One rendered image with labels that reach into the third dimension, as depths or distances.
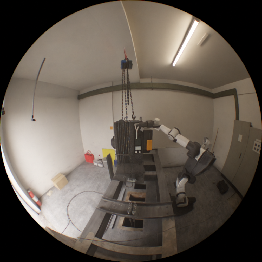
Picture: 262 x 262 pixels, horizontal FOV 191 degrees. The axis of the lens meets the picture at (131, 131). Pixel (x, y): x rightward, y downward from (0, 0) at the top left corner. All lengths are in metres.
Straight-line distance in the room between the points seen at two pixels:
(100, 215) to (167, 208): 0.79
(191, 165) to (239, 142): 2.07
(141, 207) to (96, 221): 0.57
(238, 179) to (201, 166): 2.17
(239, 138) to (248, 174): 0.98
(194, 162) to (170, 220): 0.71
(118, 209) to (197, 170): 0.99
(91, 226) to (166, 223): 0.79
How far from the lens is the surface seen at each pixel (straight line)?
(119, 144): 1.25
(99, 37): 1.44
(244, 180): 2.88
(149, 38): 1.46
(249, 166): 2.75
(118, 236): 1.70
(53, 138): 2.64
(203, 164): 0.92
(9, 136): 2.42
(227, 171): 3.09
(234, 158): 2.90
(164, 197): 1.24
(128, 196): 1.99
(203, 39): 1.62
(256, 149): 2.65
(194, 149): 0.81
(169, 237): 1.07
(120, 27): 1.14
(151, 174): 1.54
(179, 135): 0.84
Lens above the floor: 1.68
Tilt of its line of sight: 10 degrees down
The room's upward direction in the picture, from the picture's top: 2 degrees counter-clockwise
